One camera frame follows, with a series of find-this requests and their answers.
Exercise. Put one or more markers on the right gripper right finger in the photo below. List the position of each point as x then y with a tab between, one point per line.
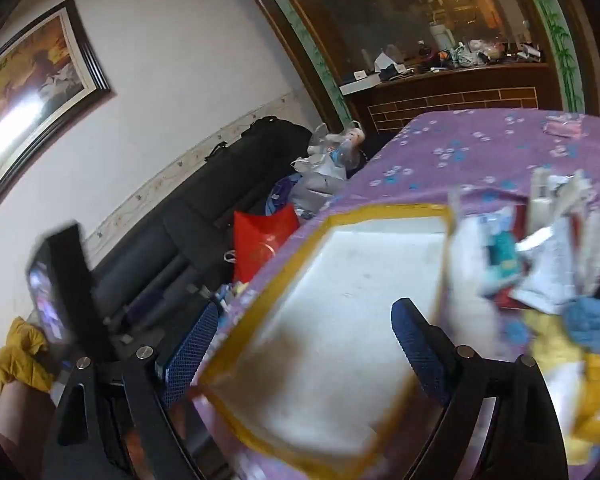
524	440

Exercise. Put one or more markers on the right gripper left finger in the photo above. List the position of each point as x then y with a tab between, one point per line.
100	400

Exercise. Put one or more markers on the yellow cloth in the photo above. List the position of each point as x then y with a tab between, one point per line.
572	376

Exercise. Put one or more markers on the blue soft toy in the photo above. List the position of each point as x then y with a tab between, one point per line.
581	318

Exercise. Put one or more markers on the yellow jacket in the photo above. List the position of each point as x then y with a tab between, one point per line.
19	357

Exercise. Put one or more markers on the black sofa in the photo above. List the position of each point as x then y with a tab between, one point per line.
176	252

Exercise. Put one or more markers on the yellow rimmed white box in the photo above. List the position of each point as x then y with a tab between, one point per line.
312	373

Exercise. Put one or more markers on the red gift bag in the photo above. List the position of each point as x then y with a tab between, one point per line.
257	239

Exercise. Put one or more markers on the purple floral tablecloth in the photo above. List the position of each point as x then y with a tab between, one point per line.
488	154

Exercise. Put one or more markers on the pink tissue pack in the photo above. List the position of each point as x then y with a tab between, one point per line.
566	126

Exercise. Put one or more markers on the framed painting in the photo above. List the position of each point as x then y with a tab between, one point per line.
49	77

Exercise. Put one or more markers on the brick pattern wooden counter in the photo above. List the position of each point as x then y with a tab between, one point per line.
391	105

